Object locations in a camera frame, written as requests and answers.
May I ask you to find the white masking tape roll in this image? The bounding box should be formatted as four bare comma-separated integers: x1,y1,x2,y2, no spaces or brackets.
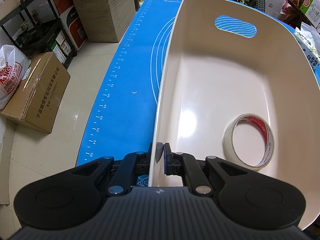
223,113,274,171

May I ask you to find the beige plastic storage bin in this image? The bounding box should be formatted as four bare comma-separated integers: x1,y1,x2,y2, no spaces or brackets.
153,0,319,229

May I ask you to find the blue silicone baking mat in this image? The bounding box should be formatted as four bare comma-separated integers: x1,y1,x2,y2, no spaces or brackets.
75,0,320,188

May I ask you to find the brown cardboard box on floor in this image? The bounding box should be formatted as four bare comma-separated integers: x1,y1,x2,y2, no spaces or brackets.
1,52,70,134

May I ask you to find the large wrapped cardboard box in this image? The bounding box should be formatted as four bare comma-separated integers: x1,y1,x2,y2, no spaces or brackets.
74,0,136,43

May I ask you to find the white red plastic bag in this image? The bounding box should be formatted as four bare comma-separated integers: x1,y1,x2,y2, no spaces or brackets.
0,44,31,109

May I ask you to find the black metal shelf rack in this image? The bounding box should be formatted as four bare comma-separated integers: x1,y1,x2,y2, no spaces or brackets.
1,0,77,68

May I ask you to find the white tissue pack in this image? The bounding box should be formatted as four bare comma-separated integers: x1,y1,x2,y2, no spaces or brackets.
294,22,319,70

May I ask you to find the red white appliance box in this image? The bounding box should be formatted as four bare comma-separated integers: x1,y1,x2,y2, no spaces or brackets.
53,0,87,51

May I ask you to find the green white carton box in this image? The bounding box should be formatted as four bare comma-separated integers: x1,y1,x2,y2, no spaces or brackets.
300,0,320,28

